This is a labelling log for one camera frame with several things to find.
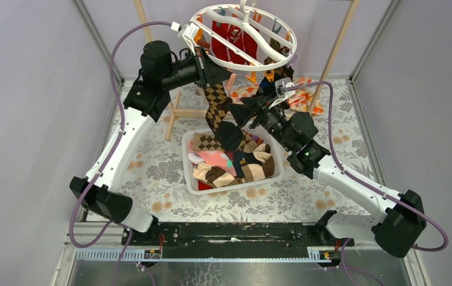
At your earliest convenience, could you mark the white round sock hanger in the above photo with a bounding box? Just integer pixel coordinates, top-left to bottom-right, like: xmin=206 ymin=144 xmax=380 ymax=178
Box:
xmin=180 ymin=1 xmax=297 ymax=72

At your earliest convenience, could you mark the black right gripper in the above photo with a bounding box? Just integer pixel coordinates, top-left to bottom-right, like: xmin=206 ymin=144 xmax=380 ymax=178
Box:
xmin=226 ymin=91 xmax=294 ymax=151

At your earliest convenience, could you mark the brown argyle hanging sock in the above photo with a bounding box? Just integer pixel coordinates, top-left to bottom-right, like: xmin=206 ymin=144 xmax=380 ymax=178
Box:
xmin=264 ymin=31 xmax=295 ymax=82

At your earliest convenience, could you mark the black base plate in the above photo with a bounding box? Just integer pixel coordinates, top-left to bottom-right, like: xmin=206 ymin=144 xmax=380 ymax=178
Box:
xmin=121 ymin=222 xmax=347 ymax=249

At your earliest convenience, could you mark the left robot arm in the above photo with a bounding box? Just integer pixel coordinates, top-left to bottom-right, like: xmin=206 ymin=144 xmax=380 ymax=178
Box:
xmin=70 ymin=41 xmax=232 ymax=245

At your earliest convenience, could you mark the dark green sock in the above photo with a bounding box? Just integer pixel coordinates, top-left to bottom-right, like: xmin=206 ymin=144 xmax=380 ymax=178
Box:
xmin=214 ymin=122 xmax=244 ymax=151

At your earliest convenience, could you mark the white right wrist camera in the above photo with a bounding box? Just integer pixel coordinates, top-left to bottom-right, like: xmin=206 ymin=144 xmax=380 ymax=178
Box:
xmin=268 ymin=77 xmax=296 ymax=109

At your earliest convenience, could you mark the beige green argyle sock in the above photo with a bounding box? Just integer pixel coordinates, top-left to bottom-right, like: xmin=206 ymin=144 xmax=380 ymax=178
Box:
xmin=192 ymin=133 xmax=224 ymax=151

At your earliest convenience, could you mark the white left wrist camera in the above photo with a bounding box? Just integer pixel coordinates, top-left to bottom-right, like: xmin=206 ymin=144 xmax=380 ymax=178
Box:
xmin=171 ymin=21 xmax=199 ymax=55

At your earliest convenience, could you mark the brown beige striped sock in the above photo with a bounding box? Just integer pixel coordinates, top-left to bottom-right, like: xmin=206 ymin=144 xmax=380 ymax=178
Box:
xmin=193 ymin=144 xmax=275 ymax=188

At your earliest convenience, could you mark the red sock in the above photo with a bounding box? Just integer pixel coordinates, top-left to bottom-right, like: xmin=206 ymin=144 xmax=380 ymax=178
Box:
xmin=211 ymin=21 xmax=258 ymax=64

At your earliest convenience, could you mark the orange patterned cloth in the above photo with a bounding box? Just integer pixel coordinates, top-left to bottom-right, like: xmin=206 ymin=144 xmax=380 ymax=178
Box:
xmin=229 ymin=76 xmax=325 ymax=116

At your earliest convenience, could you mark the pink clothespin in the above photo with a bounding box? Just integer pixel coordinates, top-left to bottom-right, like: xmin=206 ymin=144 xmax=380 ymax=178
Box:
xmin=225 ymin=73 xmax=237 ymax=91

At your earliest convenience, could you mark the wooden drying rack frame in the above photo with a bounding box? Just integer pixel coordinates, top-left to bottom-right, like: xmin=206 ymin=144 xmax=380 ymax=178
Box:
xmin=132 ymin=0 xmax=361 ymax=143

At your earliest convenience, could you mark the brown yellow argyle sock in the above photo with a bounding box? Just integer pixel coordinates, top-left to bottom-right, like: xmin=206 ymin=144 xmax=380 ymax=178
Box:
xmin=203 ymin=83 xmax=234 ymax=135

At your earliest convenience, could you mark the white laundry basket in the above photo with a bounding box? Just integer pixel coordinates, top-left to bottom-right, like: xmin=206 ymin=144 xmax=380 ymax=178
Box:
xmin=181 ymin=128 xmax=284 ymax=195

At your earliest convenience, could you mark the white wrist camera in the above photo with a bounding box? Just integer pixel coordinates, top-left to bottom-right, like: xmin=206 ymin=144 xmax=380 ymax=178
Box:
xmin=268 ymin=77 xmax=296 ymax=109
xmin=171 ymin=21 xmax=199 ymax=55

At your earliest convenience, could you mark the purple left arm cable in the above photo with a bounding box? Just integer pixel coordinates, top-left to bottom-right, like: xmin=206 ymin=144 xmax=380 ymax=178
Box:
xmin=67 ymin=20 xmax=173 ymax=286

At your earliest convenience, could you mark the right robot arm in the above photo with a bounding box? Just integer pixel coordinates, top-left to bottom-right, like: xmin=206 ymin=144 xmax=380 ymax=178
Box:
xmin=227 ymin=97 xmax=427 ymax=258

